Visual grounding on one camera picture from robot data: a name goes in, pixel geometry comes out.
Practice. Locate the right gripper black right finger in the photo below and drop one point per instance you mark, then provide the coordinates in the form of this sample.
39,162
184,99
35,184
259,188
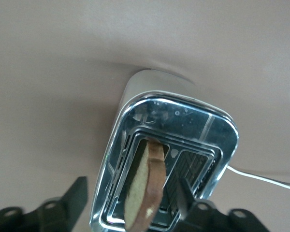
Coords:
207,217

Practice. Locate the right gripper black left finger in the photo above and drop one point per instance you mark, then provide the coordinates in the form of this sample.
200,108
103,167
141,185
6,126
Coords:
62,212

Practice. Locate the slice of brown bread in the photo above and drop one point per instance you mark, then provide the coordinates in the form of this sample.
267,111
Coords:
154,183

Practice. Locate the chrome and beige toaster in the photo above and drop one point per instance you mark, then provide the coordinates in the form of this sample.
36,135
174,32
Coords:
183,116

